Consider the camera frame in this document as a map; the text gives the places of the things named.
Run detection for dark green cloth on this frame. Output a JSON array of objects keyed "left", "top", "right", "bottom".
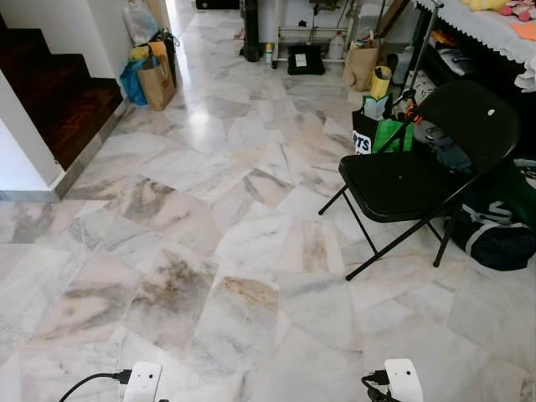
[{"left": 490, "top": 159, "right": 536, "bottom": 234}]

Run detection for black folding chair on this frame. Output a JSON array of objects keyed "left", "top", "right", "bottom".
[{"left": 318, "top": 80, "right": 521, "bottom": 281}]

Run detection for green and black tote bag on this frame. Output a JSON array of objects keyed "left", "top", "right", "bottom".
[{"left": 352, "top": 92, "right": 416, "bottom": 156}]

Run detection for orange cloth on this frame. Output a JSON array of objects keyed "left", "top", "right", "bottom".
[{"left": 508, "top": 20, "right": 536, "bottom": 42}]

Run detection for table with white cloth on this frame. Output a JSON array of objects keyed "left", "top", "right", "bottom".
[{"left": 415, "top": 0, "right": 536, "bottom": 91}]

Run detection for grey metal pole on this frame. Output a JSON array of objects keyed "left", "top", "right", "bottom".
[{"left": 400, "top": 0, "right": 445, "bottom": 110}]

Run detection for pink plush toy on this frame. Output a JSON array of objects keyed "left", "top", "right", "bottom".
[{"left": 500, "top": 0, "right": 536, "bottom": 22}]

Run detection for yellow roll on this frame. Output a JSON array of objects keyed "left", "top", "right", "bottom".
[{"left": 368, "top": 65, "right": 393, "bottom": 101}]

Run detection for yellow plush toy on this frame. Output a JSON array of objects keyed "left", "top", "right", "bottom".
[{"left": 461, "top": 0, "right": 508, "bottom": 12}]

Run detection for brown paper bag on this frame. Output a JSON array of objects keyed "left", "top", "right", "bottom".
[
  {"left": 137, "top": 53, "right": 178, "bottom": 111},
  {"left": 343, "top": 38, "right": 383, "bottom": 93}
]

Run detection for clear plastic bottle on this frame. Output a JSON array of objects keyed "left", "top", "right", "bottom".
[{"left": 328, "top": 32, "right": 347, "bottom": 61}]

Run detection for black bag with white label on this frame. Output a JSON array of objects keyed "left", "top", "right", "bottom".
[{"left": 287, "top": 44, "right": 327, "bottom": 77}]

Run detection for metal shelf rack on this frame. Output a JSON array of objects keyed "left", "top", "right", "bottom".
[{"left": 272, "top": 0, "right": 353, "bottom": 47}]

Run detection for black upright stand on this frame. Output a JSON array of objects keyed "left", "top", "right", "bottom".
[{"left": 241, "top": 0, "right": 263, "bottom": 64}]

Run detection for blue plastic bag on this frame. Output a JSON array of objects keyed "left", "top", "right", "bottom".
[{"left": 120, "top": 56, "right": 152, "bottom": 106}]

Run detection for white plastic bag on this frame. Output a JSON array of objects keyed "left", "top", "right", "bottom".
[{"left": 123, "top": 0, "right": 160, "bottom": 47}]

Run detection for dark wooden stairs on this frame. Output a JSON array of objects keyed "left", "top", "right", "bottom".
[{"left": 0, "top": 17, "right": 125, "bottom": 170}]

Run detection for dark duffel bag white straps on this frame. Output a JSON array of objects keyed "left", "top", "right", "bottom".
[{"left": 451, "top": 194, "right": 536, "bottom": 273}]

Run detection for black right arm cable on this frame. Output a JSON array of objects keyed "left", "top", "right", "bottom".
[{"left": 362, "top": 368, "right": 390, "bottom": 402}]

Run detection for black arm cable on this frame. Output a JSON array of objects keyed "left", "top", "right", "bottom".
[
  {"left": 59, "top": 369, "right": 133, "bottom": 402},
  {"left": 362, "top": 368, "right": 390, "bottom": 402}
]

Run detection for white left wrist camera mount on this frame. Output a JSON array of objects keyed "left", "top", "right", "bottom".
[{"left": 123, "top": 362, "right": 162, "bottom": 402}]

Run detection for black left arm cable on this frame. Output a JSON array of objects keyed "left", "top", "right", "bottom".
[{"left": 59, "top": 369, "right": 133, "bottom": 402}]

